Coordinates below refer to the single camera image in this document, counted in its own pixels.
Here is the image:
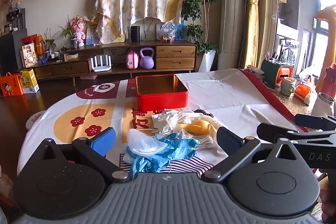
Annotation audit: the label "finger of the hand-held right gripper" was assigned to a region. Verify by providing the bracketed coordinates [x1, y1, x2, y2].
[294, 114, 336, 130]
[257, 123, 336, 145]

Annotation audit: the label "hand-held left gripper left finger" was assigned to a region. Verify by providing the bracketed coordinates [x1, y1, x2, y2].
[34, 127, 130, 184]

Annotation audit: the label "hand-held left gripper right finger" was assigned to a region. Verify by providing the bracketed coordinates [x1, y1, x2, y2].
[201, 126, 313, 184]

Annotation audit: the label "clear bag of cotton swabs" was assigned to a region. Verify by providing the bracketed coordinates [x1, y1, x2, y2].
[182, 133, 219, 151]

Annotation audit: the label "yellow rubber glove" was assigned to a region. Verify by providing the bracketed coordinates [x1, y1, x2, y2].
[178, 120, 223, 135]

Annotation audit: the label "blue nitrile gloves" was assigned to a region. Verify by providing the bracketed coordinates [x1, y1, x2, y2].
[130, 132, 200, 178]

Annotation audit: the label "red tin box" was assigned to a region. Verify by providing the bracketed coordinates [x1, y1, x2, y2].
[135, 74, 189, 111]

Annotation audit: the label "white thermos cup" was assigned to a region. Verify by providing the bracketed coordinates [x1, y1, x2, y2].
[311, 92, 335, 117]

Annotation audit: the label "orange packet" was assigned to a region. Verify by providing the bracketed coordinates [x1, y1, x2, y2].
[293, 84, 315, 106]

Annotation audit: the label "white mask in clear wrap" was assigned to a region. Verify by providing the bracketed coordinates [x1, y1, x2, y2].
[127, 128, 168, 157]

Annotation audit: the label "green mug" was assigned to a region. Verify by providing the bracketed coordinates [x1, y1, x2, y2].
[280, 76, 297, 96]

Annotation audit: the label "printed white tablecloth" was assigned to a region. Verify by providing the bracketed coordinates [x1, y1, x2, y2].
[17, 69, 308, 180]

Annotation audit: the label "red bottle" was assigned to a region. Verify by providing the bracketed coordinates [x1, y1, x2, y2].
[324, 63, 336, 94]

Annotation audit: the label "green utensil holder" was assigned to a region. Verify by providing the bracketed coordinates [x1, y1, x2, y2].
[260, 59, 294, 88]

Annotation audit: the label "crumpled clear plastic bag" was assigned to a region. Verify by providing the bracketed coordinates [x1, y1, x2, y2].
[152, 112, 182, 134]

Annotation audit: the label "white round floor device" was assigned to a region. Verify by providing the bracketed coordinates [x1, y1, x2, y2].
[26, 110, 46, 131]

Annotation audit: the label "white router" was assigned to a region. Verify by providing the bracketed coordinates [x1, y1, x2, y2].
[91, 55, 112, 72]

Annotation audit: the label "dish rack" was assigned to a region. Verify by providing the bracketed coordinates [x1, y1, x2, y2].
[276, 36, 300, 67]

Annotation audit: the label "white planter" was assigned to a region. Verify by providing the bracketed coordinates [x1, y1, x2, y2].
[199, 49, 218, 72]

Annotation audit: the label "pink toy case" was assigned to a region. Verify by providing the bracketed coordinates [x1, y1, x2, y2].
[126, 50, 139, 69]

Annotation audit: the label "purple kettlebell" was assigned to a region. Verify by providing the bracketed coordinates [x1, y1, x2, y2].
[139, 47, 155, 69]

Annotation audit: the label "yellow gift box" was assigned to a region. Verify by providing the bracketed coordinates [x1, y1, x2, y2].
[18, 69, 40, 94]

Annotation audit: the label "wooden television cabinet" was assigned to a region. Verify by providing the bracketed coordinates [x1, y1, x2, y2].
[22, 40, 198, 85]

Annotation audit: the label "plant in dark pot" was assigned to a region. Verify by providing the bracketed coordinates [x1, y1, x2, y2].
[58, 22, 79, 50]

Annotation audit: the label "picture card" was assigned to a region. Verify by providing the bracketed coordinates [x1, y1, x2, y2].
[85, 25, 99, 45]

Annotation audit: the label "orange gift box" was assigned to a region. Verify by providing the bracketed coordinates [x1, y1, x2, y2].
[0, 72, 25, 97]

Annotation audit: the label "black cylinder speaker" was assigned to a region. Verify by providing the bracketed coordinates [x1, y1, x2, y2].
[131, 26, 141, 42]

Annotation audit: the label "white and orange snack box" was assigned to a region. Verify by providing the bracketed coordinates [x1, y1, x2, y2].
[21, 43, 38, 68]

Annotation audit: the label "small green potted plant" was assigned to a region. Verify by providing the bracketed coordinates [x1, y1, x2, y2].
[39, 28, 61, 56]

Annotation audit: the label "pink plush doll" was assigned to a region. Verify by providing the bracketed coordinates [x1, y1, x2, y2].
[70, 16, 87, 46]

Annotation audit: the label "orange carton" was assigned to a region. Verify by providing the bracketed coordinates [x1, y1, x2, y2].
[34, 35, 45, 55]

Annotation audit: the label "white scalloped decor plate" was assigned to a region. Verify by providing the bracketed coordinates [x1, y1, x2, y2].
[133, 17, 163, 42]

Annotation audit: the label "standing air conditioner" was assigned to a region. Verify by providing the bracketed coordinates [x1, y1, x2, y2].
[218, 0, 243, 71]

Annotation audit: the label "yellow curtain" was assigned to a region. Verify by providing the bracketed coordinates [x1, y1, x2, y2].
[240, 0, 263, 69]

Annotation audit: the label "clear bag with items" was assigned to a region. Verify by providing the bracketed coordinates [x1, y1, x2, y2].
[159, 21, 177, 43]

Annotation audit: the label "red flat box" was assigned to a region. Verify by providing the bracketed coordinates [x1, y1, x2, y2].
[21, 34, 37, 45]

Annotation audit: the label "black cabinet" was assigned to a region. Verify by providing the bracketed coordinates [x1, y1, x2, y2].
[0, 28, 28, 76]

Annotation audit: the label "black drink machine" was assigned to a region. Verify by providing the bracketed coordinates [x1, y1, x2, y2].
[6, 8, 27, 31]

